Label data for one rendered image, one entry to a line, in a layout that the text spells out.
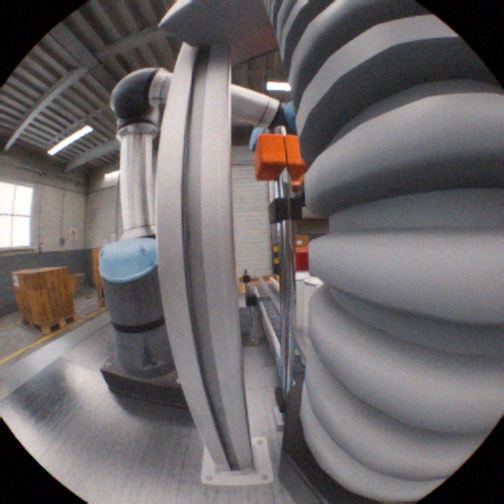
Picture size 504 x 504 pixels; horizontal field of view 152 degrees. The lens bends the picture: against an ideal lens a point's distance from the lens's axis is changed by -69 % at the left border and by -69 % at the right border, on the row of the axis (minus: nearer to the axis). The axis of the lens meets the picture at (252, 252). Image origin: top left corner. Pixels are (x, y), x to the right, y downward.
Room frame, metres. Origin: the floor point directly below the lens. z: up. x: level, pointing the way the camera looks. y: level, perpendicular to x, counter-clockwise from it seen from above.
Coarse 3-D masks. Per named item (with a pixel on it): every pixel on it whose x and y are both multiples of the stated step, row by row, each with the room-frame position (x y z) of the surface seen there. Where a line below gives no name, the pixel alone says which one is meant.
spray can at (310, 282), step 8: (304, 280) 0.31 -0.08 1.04; (312, 280) 0.29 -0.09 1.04; (320, 280) 0.28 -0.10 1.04; (304, 288) 0.30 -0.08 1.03; (312, 288) 0.29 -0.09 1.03; (304, 296) 0.30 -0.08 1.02; (304, 304) 0.30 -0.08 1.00; (304, 312) 0.30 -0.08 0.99; (304, 320) 0.30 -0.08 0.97; (304, 328) 0.30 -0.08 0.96; (304, 336) 0.30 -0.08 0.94
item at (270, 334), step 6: (258, 294) 0.83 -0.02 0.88; (258, 306) 0.75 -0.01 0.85; (264, 312) 0.60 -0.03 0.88; (264, 318) 0.56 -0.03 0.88; (264, 324) 0.56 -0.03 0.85; (270, 324) 0.51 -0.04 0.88; (270, 330) 0.47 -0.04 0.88; (270, 336) 0.44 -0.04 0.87; (270, 342) 0.45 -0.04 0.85; (276, 342) 0.40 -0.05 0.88; (270, 348) 0.45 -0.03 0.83; (276, 348) 0.37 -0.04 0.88; (276, 354) 0.36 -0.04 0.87; (276, 360) 0.36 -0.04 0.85; (276, 366) 0.36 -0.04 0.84
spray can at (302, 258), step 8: (296, 256) 0.34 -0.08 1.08; (304, 256) 0.34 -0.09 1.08; (296, 264) 0.34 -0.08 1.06; (304, 264) 0.34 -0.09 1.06; (296, 272) 0.34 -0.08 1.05; (304, 272) 0.34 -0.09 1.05; (296, 280) 0.33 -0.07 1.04; (296, 288) 0.33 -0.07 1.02; (296, 304) 0.33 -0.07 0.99; (296, 312) 0.33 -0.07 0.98; (296, 320) 0.33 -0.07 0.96; (296, 328) 0.33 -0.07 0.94; (296, 352) 0.33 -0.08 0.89
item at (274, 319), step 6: (258, 288) 0.93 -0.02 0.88; (270, 288) 0.91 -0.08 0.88; (264, 294) 0.81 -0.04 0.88; (276, 294) 0.80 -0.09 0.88; (264, 306) 0.66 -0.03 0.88; (270, 306) 0.65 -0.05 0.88; (270, 312) 0.60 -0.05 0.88; (270, 318) 0.55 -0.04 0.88; (276, 318) 0.54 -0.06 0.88; (276, 324) 0.50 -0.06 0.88; (276, 330) 0.46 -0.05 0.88; (276, 336) 0.46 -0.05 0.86; (300, 360) 0.32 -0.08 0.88; (294, 366) 0.30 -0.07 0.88; (300, 366) 0.30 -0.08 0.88; (294, 372) 0.28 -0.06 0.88; (300, 372) 0.28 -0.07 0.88; (294, 378) 0.27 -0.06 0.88
